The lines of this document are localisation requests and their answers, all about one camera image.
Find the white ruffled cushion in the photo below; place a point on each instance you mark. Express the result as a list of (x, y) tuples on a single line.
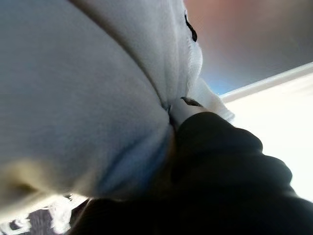
[(85, 98)]

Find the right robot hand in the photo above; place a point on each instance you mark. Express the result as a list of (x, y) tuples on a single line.
[(220, 183)]

